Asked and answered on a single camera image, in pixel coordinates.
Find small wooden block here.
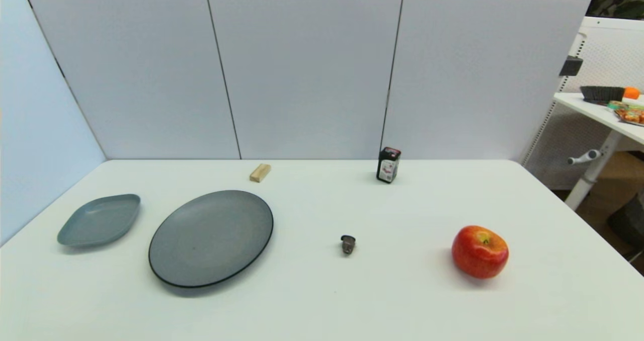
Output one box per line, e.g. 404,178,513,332
250,163,272,183

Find small black bottle white label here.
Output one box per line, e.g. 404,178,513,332
376,147,402,184

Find round grey plate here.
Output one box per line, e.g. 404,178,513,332
148,190,275,289

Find red apple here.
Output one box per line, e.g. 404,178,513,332
451,225,510,280

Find small blue-grey square dish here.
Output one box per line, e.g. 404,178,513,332
56,194,141,247

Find black box on pegboard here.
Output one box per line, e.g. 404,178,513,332
559,56,584,77

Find white height-adjustable desk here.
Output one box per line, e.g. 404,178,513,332
553,92,644,211

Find black brush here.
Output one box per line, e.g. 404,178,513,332
580,86,626,105

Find white pegboard panel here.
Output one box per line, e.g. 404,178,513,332
520,16,644,191

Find colourful snack packets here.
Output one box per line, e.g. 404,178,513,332
606,100,644,127

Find dark bin on floor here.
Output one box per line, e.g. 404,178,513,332
606,192,644,262

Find white desk crank handle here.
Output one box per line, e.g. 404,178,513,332
568,149,602,166

